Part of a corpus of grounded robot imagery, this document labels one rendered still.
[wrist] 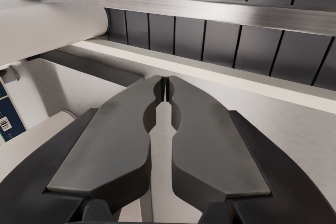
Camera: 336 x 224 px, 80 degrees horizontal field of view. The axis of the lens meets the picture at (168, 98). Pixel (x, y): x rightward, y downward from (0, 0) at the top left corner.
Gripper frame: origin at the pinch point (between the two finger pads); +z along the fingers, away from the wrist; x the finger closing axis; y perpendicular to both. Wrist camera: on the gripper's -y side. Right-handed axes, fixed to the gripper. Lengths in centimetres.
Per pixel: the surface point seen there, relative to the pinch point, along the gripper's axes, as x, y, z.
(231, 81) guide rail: 6.3, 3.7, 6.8
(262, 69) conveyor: 10.0, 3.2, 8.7
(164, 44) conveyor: -0.6, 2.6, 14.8
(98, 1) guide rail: -6.1, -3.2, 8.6
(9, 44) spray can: -15.0, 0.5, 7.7
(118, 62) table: -9.9, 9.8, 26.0
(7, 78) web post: -43, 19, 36
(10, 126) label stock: -44, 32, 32
